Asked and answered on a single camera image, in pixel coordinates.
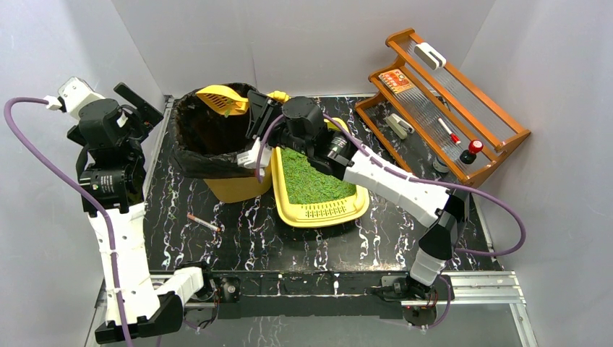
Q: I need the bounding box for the small blue white jar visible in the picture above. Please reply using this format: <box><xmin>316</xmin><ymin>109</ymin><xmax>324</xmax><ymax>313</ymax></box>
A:
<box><xmin>432</xmin><ymin>157</ymin><xmax>450</xmax><ymax>174</ymax></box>

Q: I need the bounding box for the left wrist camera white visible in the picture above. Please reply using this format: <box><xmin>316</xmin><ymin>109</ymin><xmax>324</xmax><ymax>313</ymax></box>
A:
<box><xmin>43</xmin><ymin>77</ymin><xmax>105</xmax><ymax>120</ymax></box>

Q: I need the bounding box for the green cat litter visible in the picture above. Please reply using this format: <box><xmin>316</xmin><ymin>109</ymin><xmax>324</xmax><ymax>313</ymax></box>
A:
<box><xmin>280</xmin><ymin>148</ymin><xmax>356</xmax><ymax>205</ymax></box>

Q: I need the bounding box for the black trash bag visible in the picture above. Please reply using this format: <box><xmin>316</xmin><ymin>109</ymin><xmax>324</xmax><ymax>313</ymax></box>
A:
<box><xmin>169</xmin><ymin>87</ymin><xmax>254</xmax><ymax>179</ymax></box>

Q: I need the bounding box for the red capped marker on shelf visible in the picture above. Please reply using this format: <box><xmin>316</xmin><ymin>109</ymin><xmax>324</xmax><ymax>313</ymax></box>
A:
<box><xmin>437</xmin><ymin>117</ymin><xmax>461</xmax><ymax>145</ymax></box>

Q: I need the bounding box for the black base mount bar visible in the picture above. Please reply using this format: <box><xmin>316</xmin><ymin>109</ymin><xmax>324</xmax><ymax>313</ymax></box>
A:
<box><xmin>186</xmin><ymin>270</ymin><xmax>455</xmax><ymax>329</ymax></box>

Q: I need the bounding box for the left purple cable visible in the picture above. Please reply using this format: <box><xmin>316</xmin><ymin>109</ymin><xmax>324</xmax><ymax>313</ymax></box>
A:
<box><xmin>4</xmin><ymin>97</ymin><xmax>135</xmax><ymax>347</ymax></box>

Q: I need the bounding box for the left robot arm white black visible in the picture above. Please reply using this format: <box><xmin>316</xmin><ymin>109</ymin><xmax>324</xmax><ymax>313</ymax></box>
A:
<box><xmin>59</xmin><ymin>77</ymin><xmax>205</xmax><ymax>344</ymax></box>

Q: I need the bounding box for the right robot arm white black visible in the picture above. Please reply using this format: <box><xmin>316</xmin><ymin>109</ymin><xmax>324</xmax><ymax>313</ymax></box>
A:
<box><xmin>236</xmin><ymin>90</ymin><xmax>464</xmax><ymax>286</ymax></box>

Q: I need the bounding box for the orange litter scoop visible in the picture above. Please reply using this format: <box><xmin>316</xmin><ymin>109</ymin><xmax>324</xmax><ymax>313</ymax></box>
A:
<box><xmin>195</xmin><ymin>85</ymin><xmax>291</xmax><ymax>117</ymax></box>

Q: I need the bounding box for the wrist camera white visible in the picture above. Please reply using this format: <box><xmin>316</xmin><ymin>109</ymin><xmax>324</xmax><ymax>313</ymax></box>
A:
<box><xmin>236</xmin><ymin>137</ymin><xmax>273</xmax><ymax>169</ymax></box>
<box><xmin>43</xmin><ymin>77</ymin><xmax>105</xmax><ymax>120</ymax></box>

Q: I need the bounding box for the red black stamp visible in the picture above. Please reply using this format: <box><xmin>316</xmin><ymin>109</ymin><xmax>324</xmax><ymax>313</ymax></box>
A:
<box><xmin>459</xmin><ymin>140</ymin><xmax>484</xmax><ymax>165</ymax></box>

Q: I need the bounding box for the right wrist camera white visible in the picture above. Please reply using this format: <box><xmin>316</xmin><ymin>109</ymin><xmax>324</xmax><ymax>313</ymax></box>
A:
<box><xmin>236</xmin><ymin>137</ymin><xmax>273</xmax><ymax>169</ymax></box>

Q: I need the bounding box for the yellow trash bin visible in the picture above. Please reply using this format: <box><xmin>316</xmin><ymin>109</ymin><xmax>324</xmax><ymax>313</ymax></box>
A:
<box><xmin>203</xmin><ymin>160</ymin><xmax>272</xmax><ymax>203</ymax></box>

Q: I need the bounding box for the white marker pen on table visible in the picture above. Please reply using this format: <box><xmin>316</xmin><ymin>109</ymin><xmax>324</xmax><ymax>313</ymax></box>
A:
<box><xmin>187</xmin><ymin>213</ymin><xmax>221</xmax><ymax>232</ymax></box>

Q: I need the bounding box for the orange card packet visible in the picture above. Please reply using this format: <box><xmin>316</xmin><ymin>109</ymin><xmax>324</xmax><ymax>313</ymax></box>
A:
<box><xmin>378</xmin><ymin>69</ymin><xmax>415</xmax><ymax>94</ymax></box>

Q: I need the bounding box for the wooden shelf rack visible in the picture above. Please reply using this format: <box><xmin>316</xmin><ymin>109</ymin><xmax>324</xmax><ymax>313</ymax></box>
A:
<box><xmin>356</xmin><ymin>28</ymin><xmax>531</xmax><ymax>187</ymax></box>

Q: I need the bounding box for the yellow litter box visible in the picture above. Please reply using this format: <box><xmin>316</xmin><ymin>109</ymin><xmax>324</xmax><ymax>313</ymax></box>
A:
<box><xmin>270</xmin><ymin>147</ymin><xmax>370</xmax><ymax>228</ymax></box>

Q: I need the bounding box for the grey white stapler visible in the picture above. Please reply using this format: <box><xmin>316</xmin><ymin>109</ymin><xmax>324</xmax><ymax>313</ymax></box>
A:
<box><xmin>385</xmin><ymin>113</ymin><xmax>415</xmax><ymax>140</ymax></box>

